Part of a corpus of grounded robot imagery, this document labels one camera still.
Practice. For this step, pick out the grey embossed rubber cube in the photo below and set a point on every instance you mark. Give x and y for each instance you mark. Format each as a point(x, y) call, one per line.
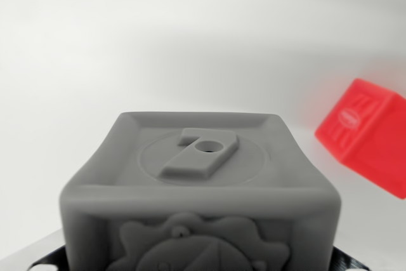
point(196, 195)

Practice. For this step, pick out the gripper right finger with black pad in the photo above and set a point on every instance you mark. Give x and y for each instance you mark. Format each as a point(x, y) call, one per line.
point(347, 261)

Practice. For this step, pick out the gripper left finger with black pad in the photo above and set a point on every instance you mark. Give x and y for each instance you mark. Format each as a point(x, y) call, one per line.
point(50, 260)

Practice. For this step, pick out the red embossed rubber cube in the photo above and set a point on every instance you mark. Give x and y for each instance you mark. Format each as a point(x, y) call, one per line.
point(371, 137)

